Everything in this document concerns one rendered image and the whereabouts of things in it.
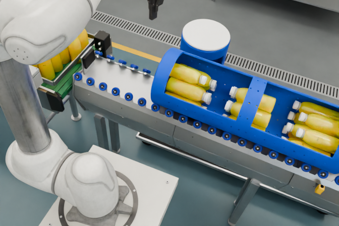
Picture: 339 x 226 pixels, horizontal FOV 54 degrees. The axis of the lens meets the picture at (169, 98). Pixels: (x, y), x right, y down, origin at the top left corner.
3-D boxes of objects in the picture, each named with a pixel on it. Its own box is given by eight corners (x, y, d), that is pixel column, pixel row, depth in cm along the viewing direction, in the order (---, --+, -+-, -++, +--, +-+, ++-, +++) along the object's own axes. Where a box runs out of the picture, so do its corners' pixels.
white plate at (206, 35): (175, 23, 198) (175, 24, 199) (194, 54, 182) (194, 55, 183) (217, 15, 206) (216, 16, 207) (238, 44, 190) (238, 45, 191)
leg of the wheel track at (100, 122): (108, 170, 248) (100, 120, 200) (101, 167, 249) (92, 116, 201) (112, 163, 252) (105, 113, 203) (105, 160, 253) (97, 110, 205)
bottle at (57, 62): (66, 67, 188) (60, 42, 174) (56, 74, 184) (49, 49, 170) (57, 62, 190) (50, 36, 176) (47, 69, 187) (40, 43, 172)
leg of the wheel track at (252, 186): (234, 227, 227) (260, 187, 179) (226, 223, 229) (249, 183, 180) (237, 219, 231) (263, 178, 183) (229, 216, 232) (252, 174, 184)
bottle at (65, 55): (57, 65, 189) (51, 39, 175) (58, 56, 193) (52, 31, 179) (70, 64, 190) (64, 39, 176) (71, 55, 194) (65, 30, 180)
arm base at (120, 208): (123, 237, 117) (122, 232, 113) (64, 220, 120) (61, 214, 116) (139, 190, 128) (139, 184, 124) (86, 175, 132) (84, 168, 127)
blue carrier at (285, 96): (329, 186, 146) (362, 150, 125) (148, 113, 164) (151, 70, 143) (334, 138, 164) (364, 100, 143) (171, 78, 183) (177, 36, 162)
